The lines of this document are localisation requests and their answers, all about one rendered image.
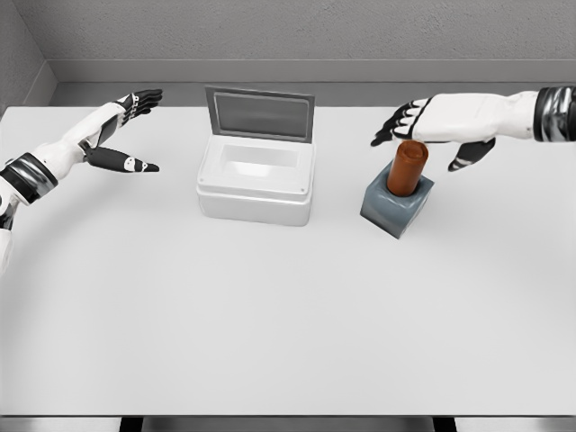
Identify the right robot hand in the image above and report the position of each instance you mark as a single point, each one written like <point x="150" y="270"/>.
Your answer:
<point x="450" y="119"/>

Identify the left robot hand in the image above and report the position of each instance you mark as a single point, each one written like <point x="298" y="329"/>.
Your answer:
<point x="100" y="128"/>

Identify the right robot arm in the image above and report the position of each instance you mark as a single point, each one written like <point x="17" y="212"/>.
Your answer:
<point x="537" y="114"/>

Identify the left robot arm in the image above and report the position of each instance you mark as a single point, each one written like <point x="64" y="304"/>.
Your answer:
<point x="27" y="175"/>

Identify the brown cylinder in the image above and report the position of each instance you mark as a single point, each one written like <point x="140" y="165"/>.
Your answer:
<point x="407" y="168"/>

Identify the grey-blue square holder block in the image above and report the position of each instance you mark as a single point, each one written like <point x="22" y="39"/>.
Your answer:
<point x="391" y="209"/>

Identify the white box with open lid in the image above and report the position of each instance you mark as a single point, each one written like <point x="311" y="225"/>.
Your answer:
<point x="256" y="171"/>

